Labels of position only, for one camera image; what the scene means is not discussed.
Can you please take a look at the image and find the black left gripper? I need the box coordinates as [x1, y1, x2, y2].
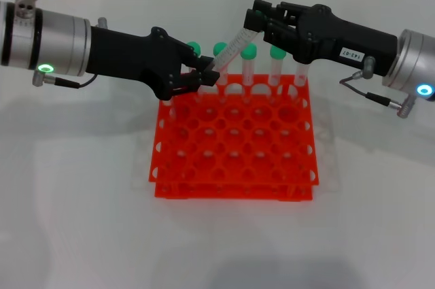
[86, 26, 222, 101]

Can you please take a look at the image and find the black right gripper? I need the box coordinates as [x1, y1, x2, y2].
[242, 0, 398, 78]

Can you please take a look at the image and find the orange test tube rack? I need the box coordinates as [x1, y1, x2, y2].
[148, 73, 320, 203]

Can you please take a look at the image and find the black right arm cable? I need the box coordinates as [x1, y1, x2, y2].
[339, 56, 417, 118]

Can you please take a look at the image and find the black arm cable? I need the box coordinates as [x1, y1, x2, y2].
[50, 73, 99, 90]
[339, 56, 417, 118]

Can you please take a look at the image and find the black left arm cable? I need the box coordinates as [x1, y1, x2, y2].
[50, 73, 99, 90]

